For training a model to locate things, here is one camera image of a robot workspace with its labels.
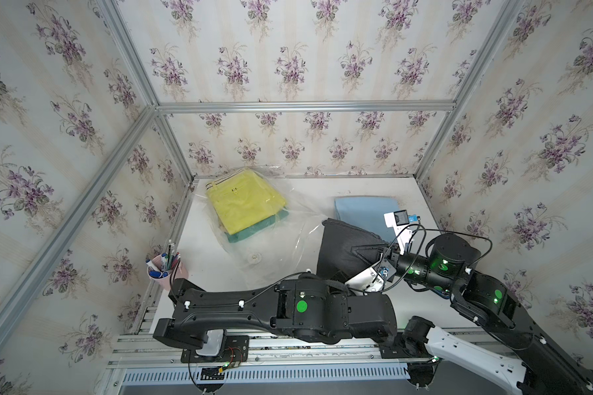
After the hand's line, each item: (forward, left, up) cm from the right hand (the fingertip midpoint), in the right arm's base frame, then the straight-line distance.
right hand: (359, 252), depth 54 cm
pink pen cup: (+7, +61, -28) cm, 67 cm away
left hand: (-6, -1, -6) cm, 9 cm away
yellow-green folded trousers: (+37, +38, -27) cm, 60 cm away
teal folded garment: (+26, +31, -29) cm, 49 cm away
